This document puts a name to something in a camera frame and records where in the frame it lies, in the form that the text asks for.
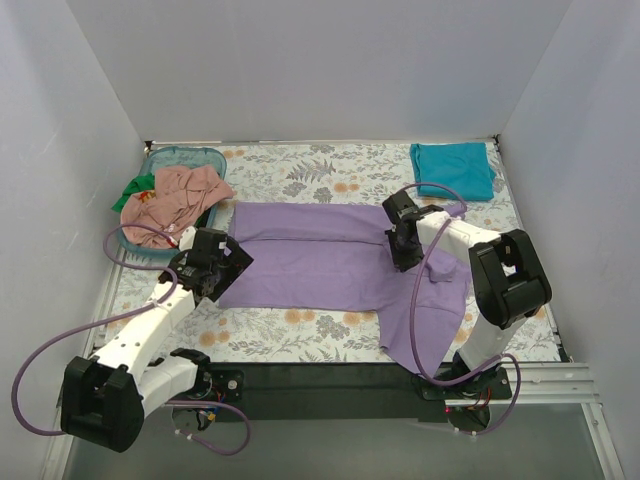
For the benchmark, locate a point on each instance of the pink t shirt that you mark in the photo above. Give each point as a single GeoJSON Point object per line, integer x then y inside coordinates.
{"type": "Point", "coordinates": [156, 219]}

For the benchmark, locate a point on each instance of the floral table mat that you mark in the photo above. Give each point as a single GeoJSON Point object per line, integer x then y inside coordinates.
{"type": "Point", "coordinates": [322, 174]}

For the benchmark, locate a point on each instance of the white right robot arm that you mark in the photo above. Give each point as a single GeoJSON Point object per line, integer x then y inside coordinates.
{"type": "Point", "coordinates": [509, 282]}

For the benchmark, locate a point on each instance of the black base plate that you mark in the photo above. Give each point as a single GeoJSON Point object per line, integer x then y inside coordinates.
{"type": "Point", "coordinates": [343, 391]}

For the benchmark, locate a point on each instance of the green t shirt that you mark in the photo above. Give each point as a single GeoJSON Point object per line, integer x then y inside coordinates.
{"type": "Point", "coordinates": [138, 184]}

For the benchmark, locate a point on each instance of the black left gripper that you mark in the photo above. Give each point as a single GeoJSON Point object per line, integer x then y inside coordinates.
{"type": "Point", "coordinates": [232, 267]}

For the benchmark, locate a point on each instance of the purple t shirt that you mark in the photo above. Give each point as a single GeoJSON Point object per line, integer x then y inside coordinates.
{"type": "Point", "coordinates": [337, 257]}

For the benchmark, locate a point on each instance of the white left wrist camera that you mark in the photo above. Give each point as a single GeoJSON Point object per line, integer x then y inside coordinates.
{"type": "Point", "coordinates": [186, 240]}

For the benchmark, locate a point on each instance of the folded teal t shirt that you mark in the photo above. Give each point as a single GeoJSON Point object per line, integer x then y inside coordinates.
{"type": "Point", "coordinates": [462, 167]}

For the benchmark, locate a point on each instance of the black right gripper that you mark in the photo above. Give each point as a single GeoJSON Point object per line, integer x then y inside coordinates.
{"type": "Point", "coordinates": [405, 255]}

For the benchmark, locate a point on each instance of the aluminium frame rail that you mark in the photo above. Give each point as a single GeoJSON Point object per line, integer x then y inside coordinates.
{"type": "Point", "coordinates": [552, 427]}

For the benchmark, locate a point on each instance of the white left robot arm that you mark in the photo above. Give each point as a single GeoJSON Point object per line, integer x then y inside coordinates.
{"type": "Point", "coordinates": [107, 397]}

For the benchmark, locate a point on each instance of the blue plastic basket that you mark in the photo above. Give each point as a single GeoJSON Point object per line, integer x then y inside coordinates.
{"type": "Point", "coordinates": [171, 156]}

